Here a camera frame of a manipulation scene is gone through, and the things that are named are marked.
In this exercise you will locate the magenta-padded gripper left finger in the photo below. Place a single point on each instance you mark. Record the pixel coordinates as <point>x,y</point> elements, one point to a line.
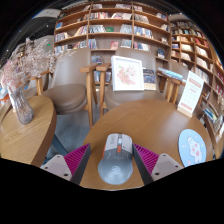
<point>56,165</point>

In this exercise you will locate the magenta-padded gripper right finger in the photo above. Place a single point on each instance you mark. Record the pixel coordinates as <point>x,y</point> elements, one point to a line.
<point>166,166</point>

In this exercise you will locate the grey computer mouse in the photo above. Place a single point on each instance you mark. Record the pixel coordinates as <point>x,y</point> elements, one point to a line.
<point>115,165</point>

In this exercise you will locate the round light blue mouse pad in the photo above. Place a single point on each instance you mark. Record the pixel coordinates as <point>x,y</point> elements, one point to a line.
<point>192,148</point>

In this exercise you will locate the round wooden side table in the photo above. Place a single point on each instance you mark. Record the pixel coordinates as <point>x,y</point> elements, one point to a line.
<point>218,143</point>
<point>23,136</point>

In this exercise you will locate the glass vase with dried flowers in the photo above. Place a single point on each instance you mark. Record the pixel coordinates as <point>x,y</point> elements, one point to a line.
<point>22,108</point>

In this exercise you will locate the stack of books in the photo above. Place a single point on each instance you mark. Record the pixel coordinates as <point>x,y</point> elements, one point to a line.
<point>209,112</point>

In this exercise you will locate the brown padded wooden armchair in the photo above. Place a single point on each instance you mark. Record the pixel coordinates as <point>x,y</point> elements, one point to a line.
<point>178,68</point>
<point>65,95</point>
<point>133,96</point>

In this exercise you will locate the white sign card with red print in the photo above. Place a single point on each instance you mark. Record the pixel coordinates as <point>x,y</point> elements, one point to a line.
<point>190,93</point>

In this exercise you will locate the dark book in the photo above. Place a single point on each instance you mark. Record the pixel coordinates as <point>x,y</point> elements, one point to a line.
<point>149,78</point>

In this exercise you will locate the light blue book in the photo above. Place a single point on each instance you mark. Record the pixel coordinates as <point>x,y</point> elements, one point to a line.
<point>170,73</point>

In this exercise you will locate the white framed flower picture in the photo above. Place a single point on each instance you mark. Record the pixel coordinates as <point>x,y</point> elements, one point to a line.
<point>127,73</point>

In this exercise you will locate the angled wooden bookshelf unit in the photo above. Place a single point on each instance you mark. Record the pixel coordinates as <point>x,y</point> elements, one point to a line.
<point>196,53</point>

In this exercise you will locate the large wooden bookshelf unit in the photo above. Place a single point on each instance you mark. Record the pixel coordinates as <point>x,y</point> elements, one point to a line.
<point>110,30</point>

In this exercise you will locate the white hanging ceiling panel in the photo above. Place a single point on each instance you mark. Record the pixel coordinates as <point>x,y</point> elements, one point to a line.
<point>46,13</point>

